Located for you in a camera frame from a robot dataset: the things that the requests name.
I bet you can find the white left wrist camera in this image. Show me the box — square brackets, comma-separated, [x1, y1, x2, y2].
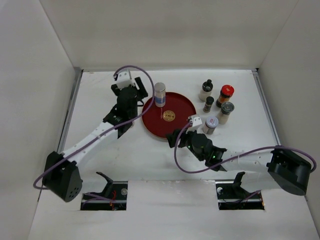
[113, 69, 134, 90]

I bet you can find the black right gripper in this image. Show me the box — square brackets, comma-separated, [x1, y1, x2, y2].
[165, 125, 205, 161]

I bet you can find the red round tray gold emblem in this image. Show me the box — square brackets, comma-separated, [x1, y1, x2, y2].
[142, 92, 196, 139]

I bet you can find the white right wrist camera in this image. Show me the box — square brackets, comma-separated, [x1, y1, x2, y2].
[186, 114, 203, 132]

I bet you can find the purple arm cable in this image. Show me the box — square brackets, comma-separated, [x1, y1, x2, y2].
[173, 122, 317, 203]
[33, 65, 154, 206]

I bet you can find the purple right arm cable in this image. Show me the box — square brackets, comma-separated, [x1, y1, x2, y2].
[173, 122, 317, 203]

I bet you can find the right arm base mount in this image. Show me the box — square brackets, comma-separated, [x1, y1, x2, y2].
[215, 172, 265, 211]

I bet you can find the aluminium table edge rail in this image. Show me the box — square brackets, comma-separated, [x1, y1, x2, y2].
[56, 67, 83, 153]

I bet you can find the red lid dark sauce jar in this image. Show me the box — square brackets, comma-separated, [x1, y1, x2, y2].
[216, 84, 235, 108]

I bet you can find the small black cap pepper bottle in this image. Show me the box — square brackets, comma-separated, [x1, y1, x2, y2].
[202, 96, 215, 113]

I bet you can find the black cap white powder bottle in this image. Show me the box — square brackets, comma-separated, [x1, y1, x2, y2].
[198, 79, 214, 102]

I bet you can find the white lid red label jar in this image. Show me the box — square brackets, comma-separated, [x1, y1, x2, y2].
[202, 116, 219, 135]

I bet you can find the blue label silver lid jar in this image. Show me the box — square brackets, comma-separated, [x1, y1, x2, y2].
[154, 82, 166, 108]

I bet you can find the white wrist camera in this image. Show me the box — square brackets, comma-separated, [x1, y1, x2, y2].
[186, 114, 203, 132]
[113, 69, 134, 90]

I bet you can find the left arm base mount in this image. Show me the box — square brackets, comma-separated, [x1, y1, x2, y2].
[80, 171, 129, 211]

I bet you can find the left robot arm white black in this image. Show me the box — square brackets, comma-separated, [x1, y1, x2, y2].
[42, 77, 148, 203]

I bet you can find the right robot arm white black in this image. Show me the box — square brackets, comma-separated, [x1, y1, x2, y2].
[166, 129, 316, 198]

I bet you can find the grey lid white powder jar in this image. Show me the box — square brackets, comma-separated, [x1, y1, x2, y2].
[217, 101, 235, 125]

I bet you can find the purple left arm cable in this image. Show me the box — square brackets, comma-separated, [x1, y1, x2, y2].
[33, 65, 154, 206]

